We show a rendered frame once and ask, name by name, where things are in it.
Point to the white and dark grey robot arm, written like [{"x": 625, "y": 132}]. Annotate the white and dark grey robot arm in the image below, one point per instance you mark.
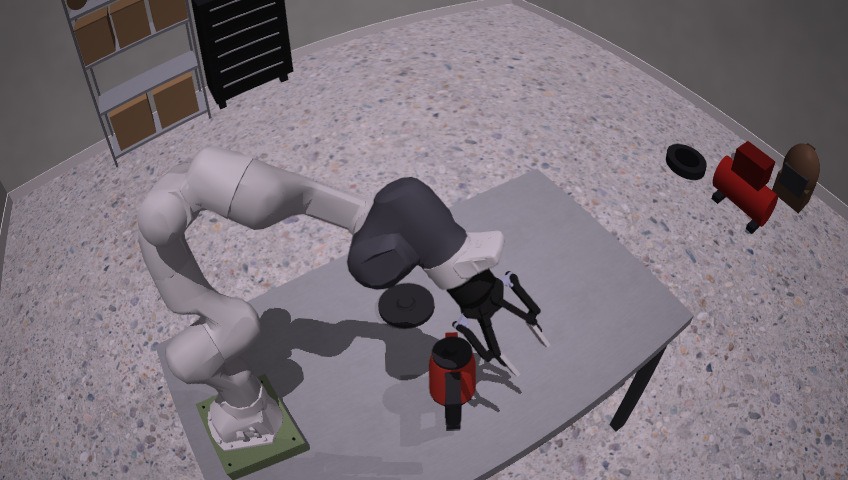
[{"x": 406, "y": 224}]

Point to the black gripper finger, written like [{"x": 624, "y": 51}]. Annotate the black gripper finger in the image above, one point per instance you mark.
[
  {"x": 462, "y": 326},
  {"x": 511, "y": 280}
]

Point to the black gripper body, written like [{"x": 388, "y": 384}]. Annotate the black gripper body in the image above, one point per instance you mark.
[{"x": 475, "y": 289}]

